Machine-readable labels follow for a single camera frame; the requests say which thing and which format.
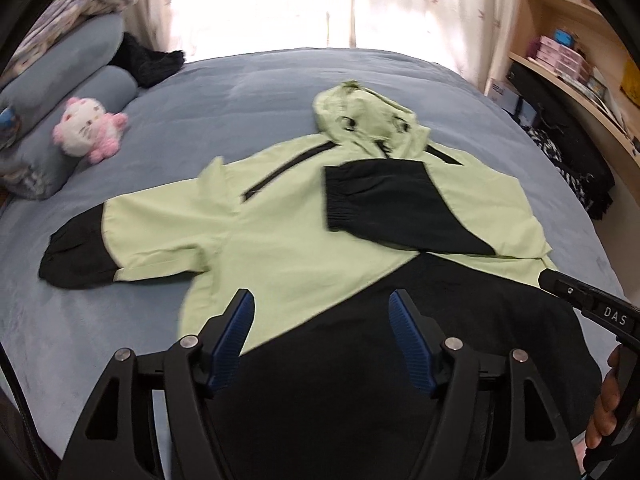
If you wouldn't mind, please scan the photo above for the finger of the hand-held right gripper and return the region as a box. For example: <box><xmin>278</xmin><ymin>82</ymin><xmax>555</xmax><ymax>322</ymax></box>
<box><xmin>539</xmin><ymin>267</ymin><xmax>640</xmax><ymax>352</ymax></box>

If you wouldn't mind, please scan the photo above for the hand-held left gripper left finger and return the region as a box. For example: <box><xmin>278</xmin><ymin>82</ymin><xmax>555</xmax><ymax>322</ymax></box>
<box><xmin>60</xmin><ymin>288</ymin><xmax>256</xmax><ymax>480</ymax></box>

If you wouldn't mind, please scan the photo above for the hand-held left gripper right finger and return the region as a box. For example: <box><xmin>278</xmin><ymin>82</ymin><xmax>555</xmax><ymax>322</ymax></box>
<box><xmin>388</xmin><ymin>288</ymin><xmax>583</xmax><ymax>480</ymax></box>

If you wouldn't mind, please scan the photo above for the green and black hooded jacket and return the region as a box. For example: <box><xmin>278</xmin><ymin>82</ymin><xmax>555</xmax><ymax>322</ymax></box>
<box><xmin>39</xmin><ymin>79</ymin><xmax>603</xmax><ymax>480</ymax></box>

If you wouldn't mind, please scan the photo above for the person's right hand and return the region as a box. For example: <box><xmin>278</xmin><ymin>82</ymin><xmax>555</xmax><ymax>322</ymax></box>
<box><xmin>585</xmin><ymin>347</ymin><xmax>623</xmax><ymax>451</ymax></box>

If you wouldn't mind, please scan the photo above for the black and white patterned cloth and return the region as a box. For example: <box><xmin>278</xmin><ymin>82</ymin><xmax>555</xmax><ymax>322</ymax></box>
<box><xmin>527</xmin><ymin>127</ymin><xmax>601</xmax><ymax>211</ymax></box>

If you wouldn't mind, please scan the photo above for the black bag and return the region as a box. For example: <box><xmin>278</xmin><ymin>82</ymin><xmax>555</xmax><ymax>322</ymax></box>
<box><xmin>507</xmin><ymin>62</ymin><xmax>616</xmax><ymax>221</ymax></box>

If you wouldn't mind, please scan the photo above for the yellow packet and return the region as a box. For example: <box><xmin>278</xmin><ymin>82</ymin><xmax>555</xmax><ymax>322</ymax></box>
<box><xmin>620</xmin><ymin>59</ymin><xmax>640</xmax><ymax>107</ymax></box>

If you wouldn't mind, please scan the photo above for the white cardboard box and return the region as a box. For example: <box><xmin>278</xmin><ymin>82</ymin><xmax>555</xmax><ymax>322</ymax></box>
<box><xmin>487</xmin><ymin>77</ymin><xmax>519</xmax><ymax>112</ymax></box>

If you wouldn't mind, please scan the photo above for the blue-grey bed blanket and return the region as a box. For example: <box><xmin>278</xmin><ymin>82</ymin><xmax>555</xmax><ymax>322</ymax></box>
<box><xmin>0</xmin><ymin>47</ymin><xmax>631</xmax><ymax>461</ymax></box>

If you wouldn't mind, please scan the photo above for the stack of pink boxes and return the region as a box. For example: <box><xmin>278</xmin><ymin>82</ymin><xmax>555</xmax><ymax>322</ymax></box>
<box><xmin>530</xmin><ymin>35</ymin><xmax>587</xmax><ymax>77</ymax></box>

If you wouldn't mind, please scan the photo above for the pink and white plush cat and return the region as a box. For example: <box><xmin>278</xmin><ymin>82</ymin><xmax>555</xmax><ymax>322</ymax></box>
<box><xmin>52</xmin><ymin>96</ymin><xmax>129</xmax><ymax>163</ymax></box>

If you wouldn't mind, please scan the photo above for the grey-blue pillow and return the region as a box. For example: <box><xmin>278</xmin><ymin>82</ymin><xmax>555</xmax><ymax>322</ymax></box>
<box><xmin>0</xmin><ymin>65</ymin><xmax>138</xmax><ymax>201</ymax></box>
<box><xmin>10</xmin><ymin>10</ymin><xmax>126</xmax><ymax>111</ymax></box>

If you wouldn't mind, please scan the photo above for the black fuzzy cloth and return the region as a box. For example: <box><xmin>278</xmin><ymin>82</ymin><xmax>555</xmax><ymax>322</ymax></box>
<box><xmin>107</xmin><ymin>31</ymin><xmax>187</xmax><ymax>90</ymax></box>

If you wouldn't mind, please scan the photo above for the wooden shelf unit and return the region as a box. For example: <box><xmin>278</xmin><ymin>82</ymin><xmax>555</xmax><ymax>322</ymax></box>
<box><xmin>482</xmin><ymin>0</ymin><xmax>640</xmax><ymax>161</ymax></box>

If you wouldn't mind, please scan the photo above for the white floral curtain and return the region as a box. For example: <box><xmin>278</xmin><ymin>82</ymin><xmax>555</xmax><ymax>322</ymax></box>
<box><xmin>120</xmin><ymin>0</ymin><xmax>526</xmax><ymax>96</ymax></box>

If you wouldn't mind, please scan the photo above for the patterned grey blanket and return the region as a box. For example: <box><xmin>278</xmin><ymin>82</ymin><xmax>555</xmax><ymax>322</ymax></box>
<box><xmin>10</xmin><ymin>0</ymin><xmax>141</xmax><ymax>73</ymax></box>

